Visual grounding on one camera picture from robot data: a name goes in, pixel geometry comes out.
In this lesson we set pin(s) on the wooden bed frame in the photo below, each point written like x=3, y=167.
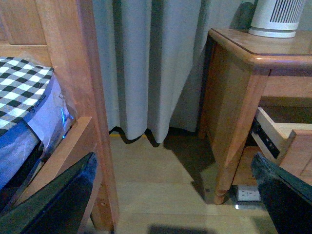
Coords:
x=62, y=34

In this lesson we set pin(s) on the plastic wrapped mattress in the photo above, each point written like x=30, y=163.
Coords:
x=45, y=126

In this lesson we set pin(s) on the white floor power socket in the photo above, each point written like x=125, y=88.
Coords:
x=246, y=197

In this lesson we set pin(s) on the black drawer slide rail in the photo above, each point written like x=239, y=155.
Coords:
x=257, y=129

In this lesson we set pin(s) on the grey-green pleated curtain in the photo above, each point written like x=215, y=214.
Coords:
x=152, y=57

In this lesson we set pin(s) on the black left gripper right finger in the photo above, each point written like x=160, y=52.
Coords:
x=287, y=198

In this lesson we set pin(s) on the white slatted air purifier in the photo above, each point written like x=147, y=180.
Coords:
x=276, y=18

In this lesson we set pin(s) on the wooden nightstand drawer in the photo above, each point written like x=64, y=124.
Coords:
x=290, y=129

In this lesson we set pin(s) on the wooden nightstand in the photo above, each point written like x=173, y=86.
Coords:
x=246, y=72

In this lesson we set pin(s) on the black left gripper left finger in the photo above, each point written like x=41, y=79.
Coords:
x=58, y=207

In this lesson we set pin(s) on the black white checkered sheet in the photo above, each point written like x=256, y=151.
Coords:
x=22, y=88

